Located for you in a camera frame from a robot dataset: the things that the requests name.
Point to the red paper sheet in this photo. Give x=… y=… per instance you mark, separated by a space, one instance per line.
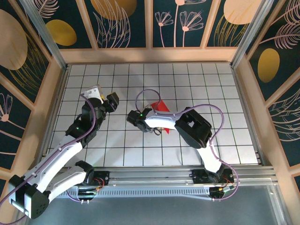
x=161 y=106

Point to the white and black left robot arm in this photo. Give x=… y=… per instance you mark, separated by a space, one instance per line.
x=54 y=161

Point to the aluminium table side rail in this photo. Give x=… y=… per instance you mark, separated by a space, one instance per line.
x=53 y=117
x=249 y=117

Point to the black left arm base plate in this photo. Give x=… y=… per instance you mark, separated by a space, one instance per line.
x=103 y=175

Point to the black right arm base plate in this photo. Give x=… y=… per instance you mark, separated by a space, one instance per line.
x=199 y=178

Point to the long aluminium mounting rail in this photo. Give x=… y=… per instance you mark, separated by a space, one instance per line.
x=152 y=175

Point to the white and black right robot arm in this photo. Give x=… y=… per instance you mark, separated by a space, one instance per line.
x=193 y=127

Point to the slanted aluminium frame post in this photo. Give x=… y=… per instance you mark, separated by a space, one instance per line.
x=51 y=44
x=251 y=35

